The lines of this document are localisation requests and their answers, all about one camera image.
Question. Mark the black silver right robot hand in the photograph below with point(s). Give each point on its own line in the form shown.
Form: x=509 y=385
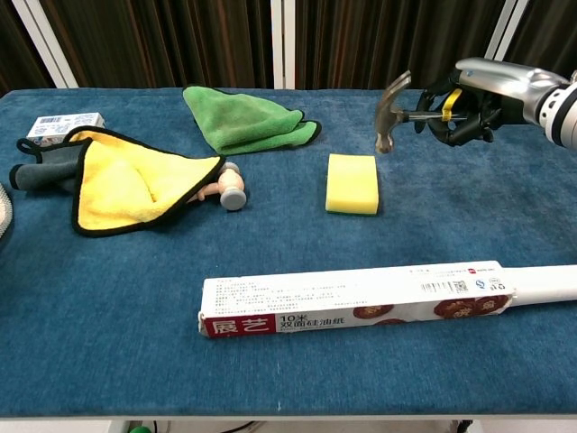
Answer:
x=496 y=90

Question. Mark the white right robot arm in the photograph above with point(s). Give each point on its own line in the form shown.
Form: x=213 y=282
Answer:
x=563 y=117

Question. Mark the yellow green sponge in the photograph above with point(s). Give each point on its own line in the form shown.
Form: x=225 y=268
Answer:
x=351 y=182

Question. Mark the dark pleated curtain panel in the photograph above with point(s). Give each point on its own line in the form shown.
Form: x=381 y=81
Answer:
x=18 y=49
x=383 y=36
x=554 y=36
x=171 y=40

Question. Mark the white paper roll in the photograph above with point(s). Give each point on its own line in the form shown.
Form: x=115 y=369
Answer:
x=545 y=282

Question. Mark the long baking paper box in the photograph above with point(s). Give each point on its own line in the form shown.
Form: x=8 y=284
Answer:
x=342 y=297

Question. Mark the green microfibre cloth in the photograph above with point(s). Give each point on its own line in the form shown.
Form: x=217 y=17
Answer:
x=239 y=119

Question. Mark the small wooden toy mallet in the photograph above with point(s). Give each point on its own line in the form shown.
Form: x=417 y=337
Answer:
x=231 y=182

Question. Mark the yellow grey microfibre cloth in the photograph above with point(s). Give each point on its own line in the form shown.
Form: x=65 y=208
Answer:
x=121 y=189

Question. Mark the blue felt table cover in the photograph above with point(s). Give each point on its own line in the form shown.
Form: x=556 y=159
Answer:
x=135 y=306

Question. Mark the small white printed box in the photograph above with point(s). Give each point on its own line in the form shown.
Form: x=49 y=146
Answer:
x=63 y=122

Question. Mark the pink dish cloth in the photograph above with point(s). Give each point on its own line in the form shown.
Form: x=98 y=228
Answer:
x=3 y=212

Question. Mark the white partition frame post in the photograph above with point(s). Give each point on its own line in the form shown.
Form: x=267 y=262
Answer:
x=49 y=45
x=282 y=45
x=507 y=31

